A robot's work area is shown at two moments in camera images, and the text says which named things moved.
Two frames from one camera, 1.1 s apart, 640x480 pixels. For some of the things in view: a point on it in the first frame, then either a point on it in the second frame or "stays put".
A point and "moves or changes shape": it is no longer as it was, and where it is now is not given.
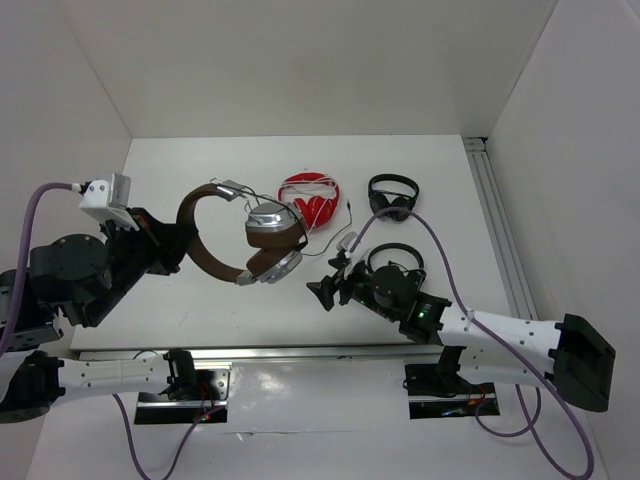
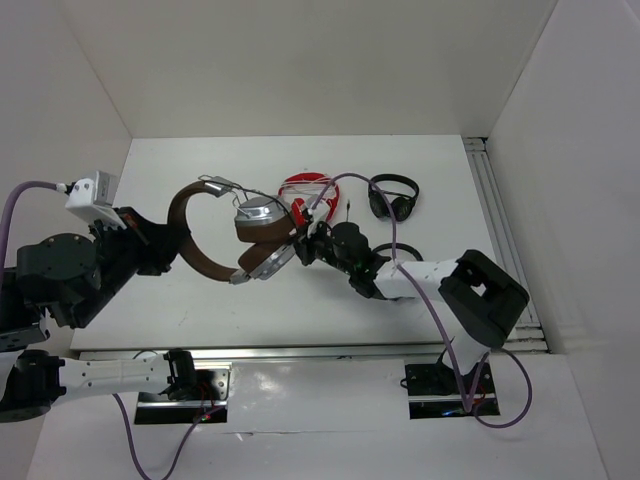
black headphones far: (380, 202) stays put
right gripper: (325, 289) -> (303, 244)
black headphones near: (417, 275) stays put
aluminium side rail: (504, 239) stays put
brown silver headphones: (275, 227) moves or changes shape
